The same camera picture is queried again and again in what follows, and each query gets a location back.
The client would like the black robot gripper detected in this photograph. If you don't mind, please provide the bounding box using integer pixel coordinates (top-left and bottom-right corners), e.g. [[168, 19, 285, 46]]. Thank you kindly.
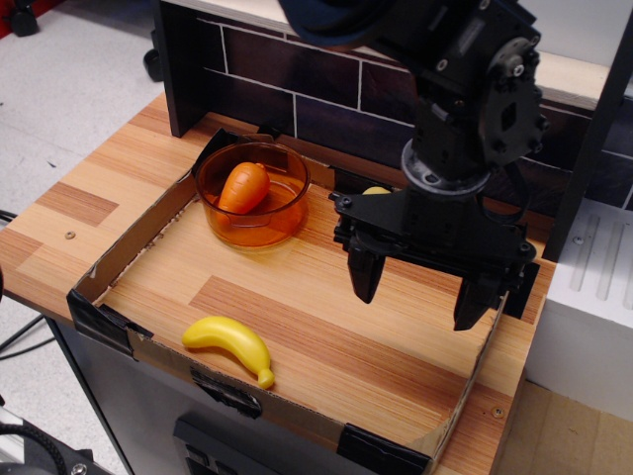
[[330, 142, 536, 331]]

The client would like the orange toy carrot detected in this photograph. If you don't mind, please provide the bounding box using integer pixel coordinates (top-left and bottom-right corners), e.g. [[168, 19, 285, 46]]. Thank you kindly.
[[218, 162, 271, 215]]

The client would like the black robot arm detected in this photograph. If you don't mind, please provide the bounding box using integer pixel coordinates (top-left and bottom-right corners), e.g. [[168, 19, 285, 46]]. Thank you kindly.
[[282, 1, 549, 331]]

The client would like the transparent orange plastic pot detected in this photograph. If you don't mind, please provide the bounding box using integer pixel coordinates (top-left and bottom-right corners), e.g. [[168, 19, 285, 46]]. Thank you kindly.
[[194, 142, 311, 247]]

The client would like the yellow toy potato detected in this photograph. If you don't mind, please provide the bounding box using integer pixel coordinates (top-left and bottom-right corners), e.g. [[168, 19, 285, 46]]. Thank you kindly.
[[363, 186, 392, 196]]

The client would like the white grooved side block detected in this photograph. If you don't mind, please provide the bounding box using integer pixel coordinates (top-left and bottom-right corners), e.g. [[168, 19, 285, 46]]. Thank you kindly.
[[526, 200, 632, 420]]

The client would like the yellow toy banana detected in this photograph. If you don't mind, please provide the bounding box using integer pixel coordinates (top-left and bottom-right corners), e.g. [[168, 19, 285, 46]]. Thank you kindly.
[[181, 316, 275, 389]]

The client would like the dark brick-pattern backsplash shelf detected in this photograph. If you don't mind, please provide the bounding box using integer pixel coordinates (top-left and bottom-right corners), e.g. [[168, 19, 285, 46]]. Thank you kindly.
[[153, 1, 632, 259]]

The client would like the black caster wheel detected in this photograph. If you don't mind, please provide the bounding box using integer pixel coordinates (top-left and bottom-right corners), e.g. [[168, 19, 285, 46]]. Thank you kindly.
[[142, 48, 163, 82]]

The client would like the black metal bracket with screw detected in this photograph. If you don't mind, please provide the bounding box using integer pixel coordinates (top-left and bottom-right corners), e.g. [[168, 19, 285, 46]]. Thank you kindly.
[[1, 407, 109, 475]]

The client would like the black cable on floor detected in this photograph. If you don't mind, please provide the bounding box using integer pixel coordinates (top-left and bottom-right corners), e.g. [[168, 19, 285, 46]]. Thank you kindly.
[[0, 210, 48, 360]]

